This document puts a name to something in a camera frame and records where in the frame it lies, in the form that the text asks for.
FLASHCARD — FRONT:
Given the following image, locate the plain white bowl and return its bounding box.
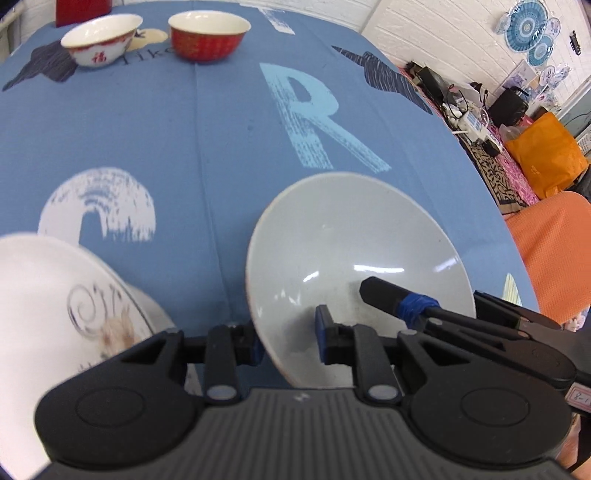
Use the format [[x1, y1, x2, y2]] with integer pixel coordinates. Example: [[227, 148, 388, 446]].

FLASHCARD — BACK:
[[245, 173, 476, 388]]

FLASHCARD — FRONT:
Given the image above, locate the orange cushioned chair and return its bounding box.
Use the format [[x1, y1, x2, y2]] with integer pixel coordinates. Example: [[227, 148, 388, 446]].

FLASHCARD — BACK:
[[506, 191, 590, 325]]

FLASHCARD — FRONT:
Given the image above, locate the floral white plate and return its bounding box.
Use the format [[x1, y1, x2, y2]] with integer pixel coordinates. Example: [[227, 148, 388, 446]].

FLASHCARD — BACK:
[[1, 232, 195, 479]]

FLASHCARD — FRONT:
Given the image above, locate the orange bag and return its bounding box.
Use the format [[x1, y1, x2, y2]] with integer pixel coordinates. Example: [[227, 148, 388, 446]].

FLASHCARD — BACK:
[[505, 112, 589, 199]]

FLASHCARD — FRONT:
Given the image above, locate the blue patterned tablecloth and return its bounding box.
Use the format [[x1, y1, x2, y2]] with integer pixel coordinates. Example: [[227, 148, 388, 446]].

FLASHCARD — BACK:
[[1, 4, 535, 333]]

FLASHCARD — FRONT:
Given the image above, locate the red bowl white inside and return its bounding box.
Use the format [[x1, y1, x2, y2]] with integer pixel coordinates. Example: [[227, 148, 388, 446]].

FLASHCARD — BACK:
[[168, 10, 252, 63]]

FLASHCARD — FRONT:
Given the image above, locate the white bowl red pattern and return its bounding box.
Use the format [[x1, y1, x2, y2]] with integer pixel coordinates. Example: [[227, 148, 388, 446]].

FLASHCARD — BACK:
[[60, 14, 143, 68]]

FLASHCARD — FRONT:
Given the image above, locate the red thermos jug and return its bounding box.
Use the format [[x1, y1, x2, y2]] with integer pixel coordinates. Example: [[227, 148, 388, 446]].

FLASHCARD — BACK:
[[55, 0, 112, 27]]

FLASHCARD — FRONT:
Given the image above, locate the blue decorative wall plate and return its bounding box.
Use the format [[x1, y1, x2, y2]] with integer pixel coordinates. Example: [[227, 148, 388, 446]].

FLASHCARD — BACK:
[[493, 0, 562, 68]]

